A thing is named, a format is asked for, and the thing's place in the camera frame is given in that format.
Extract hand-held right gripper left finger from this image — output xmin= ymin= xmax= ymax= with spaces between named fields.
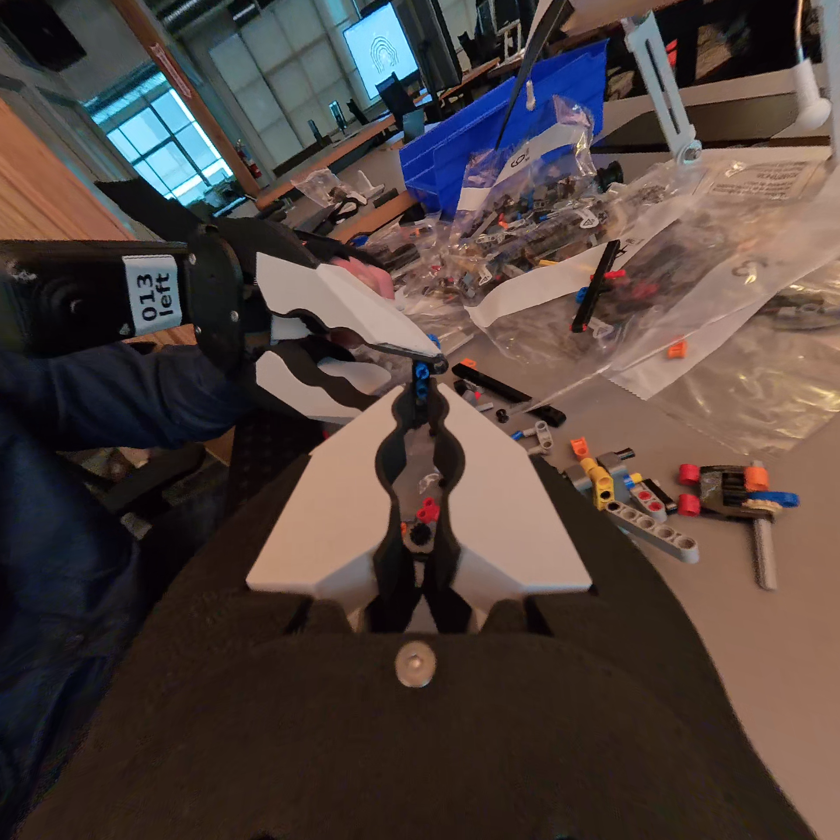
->
xmin=246 ymin=385 xmax=411 ymax=634

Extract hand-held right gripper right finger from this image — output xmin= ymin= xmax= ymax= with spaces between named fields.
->
xmin=430 ymin=382 xmax=593 ymax=634

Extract small clear bag dark pieces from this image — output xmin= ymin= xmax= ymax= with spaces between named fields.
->
xmin=290 ymin=168 xmax=368 ymax=221

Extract blue plastic bin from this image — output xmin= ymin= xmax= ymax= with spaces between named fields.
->
xmin=399 ymin=38 xmax=608 ymax=223

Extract large bag dark lego pieces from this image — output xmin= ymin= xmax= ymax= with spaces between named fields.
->
xmin=446 ymin=97 xmax=631 ymax=299

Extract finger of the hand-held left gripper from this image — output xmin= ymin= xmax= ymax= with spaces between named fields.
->
xmin=255 ymin=251 xmax=450 ymax=375
xmin=255 ymin=346 xmax=395 ymax=424

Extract person's left hand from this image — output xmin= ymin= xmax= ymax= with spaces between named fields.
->
xmin=330 ymin=256 xmax=396 ymax=299

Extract grey cabinet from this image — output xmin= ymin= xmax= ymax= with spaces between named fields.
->
xmin=410 ymin=0 xmax=463 ymax=93

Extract pile of clear plastic bags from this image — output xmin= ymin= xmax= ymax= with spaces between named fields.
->
xmin=367 ymin=157 xmax=840 ymax=460

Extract black lego beam red pins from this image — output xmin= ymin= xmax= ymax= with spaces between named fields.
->
xmin=570 ymin=239 xmax=624 ymax=334

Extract yellow grey lego assembly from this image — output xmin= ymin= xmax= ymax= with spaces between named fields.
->
xmin=563 ymin=449 xmax=700 ymax=565

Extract small black red lego assembly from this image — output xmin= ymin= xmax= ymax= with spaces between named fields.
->
xmin=677 ymin=459 xmax=800 ymax=592

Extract long black lego beam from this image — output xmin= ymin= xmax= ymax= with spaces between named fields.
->
xmin=451 ymin=363 xmax=567 ymax=429

